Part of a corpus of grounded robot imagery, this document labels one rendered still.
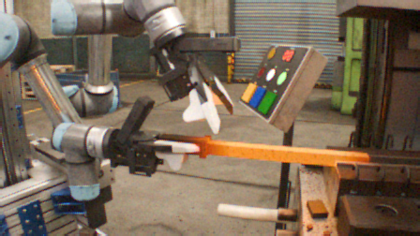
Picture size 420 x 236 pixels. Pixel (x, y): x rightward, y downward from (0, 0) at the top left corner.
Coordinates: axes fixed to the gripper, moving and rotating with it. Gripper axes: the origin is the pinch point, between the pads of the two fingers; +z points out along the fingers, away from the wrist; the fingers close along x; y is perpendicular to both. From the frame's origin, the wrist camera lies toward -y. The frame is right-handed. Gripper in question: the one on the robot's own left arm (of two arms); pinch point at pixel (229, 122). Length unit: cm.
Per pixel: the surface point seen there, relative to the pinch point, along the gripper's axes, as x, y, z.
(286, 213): 2.2, -2.2, 21.5
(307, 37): -789, -76, 5
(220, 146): 1.4, 3.4, 3.3
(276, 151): 1.4, -5.8, 8.6
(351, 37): -470, -121, 34
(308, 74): -42.2, -18.4, 3.8
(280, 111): -38.3, -5.2, 10.0
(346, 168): 3.2, -16.6, 16.5
